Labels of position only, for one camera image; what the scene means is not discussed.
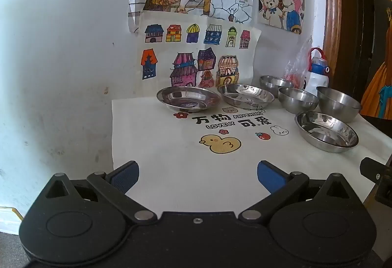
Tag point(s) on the white baseboard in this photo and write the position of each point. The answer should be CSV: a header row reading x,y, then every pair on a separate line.
x,y
9,220

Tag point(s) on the white printed tablecloth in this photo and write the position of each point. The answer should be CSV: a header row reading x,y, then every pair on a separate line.
x,y
190,170

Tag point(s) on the stainless steel bowl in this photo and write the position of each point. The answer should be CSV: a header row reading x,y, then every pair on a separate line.
x,y
337,105
297,101
272,84

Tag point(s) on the wooden door frame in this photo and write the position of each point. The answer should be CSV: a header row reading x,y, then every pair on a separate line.
x,y
332,10

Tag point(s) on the white bottle with blue lid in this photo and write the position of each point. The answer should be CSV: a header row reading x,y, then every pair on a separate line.
x,y
318,78

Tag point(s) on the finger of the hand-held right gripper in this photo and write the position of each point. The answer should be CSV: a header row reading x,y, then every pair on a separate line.
x,y
375,174

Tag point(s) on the clear plastic bag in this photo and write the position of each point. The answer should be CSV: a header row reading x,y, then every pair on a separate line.
x,y
298,65

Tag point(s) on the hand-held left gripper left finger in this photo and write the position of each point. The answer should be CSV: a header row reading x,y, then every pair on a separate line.
x,y
124,176

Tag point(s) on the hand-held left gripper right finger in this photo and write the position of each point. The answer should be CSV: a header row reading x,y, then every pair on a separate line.
x,y
269,176

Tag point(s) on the colourful houses drawing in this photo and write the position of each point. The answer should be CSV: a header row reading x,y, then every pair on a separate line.
x,y
199,50

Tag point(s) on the orange figure painting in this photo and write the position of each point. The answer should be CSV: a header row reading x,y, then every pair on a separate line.
x,y
379,84

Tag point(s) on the stainless steel plate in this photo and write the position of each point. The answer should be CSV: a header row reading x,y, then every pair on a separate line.
x,y
324,130
183,96
245,94

